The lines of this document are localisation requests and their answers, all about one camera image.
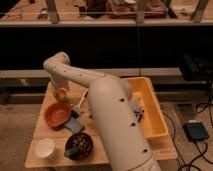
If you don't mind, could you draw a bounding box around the red green apple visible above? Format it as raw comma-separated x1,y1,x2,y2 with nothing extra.
55,89,70,103

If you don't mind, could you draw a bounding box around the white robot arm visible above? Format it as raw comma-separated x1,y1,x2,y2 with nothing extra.
43,52,161,171

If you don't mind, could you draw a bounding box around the red bowl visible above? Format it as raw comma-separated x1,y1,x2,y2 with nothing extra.
44,103,71,128

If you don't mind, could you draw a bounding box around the dark bowl with contents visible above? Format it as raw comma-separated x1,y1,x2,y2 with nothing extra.
64,132,93,161

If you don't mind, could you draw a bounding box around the grey sponge block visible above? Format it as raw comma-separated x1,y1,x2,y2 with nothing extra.
64,117,84,134

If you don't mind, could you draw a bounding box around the grey cloth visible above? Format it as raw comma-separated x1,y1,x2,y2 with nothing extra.
132,99,142,115

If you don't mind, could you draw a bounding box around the black striped object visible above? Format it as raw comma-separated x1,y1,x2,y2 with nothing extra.
136,110,145,122

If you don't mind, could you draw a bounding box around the yellow plastic bin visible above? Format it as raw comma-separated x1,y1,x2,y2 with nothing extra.
127,77,168,139

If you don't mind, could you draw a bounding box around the wooden shelf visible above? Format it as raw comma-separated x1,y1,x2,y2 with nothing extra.
0,0,213,27

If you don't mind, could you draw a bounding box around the black box device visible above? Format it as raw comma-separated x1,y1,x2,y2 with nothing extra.
183,122,209,142

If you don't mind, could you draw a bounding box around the white handled brush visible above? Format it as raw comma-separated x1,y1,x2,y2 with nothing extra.
71,91,88,118

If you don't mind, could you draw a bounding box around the black cable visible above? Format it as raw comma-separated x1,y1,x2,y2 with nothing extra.
162,83,213,171

